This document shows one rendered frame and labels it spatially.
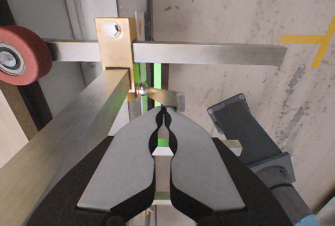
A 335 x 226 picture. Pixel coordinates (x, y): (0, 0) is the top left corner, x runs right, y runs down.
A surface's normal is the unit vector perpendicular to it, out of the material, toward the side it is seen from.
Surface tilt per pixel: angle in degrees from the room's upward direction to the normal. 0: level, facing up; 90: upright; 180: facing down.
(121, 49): 0
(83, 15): 0
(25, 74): 0
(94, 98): 90
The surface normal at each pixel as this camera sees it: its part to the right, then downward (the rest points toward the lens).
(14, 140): 0.00, 0.48
